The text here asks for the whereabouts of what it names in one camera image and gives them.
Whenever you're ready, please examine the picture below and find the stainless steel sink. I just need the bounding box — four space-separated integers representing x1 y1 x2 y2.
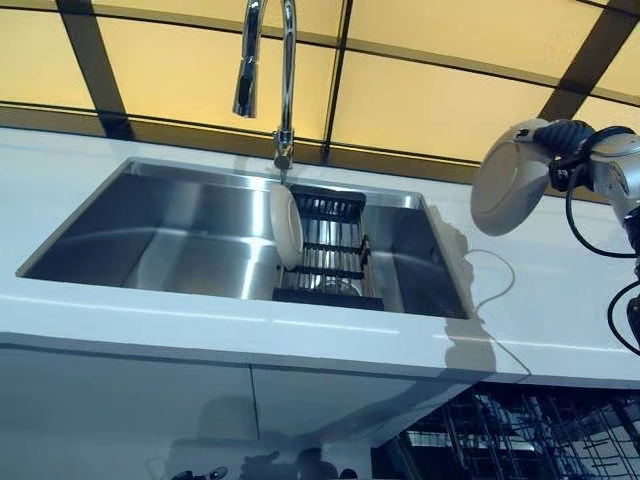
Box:
17 157 474 321

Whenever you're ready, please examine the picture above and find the dark brown window frame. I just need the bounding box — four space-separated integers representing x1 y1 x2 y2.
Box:
0 0 640 166

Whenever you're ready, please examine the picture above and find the black dish drying rack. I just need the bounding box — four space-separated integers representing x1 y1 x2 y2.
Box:
272 183 384 316

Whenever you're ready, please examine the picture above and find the white glossy cabinet door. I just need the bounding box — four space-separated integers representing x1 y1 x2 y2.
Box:
249 367 474 446
0 344 254 451

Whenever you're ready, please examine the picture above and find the white round plate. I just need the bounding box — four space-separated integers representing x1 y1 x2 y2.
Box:
469 118 551 237
269 183 304 269

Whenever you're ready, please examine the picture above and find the chrome kitchen faucet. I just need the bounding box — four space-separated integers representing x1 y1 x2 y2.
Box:
232 0 299 174

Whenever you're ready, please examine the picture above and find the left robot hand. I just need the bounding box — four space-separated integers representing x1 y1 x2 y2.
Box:
172 463 229 480

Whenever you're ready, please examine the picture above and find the dark wire dishwasher rack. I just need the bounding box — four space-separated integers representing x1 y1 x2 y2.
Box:
399 384 640 480

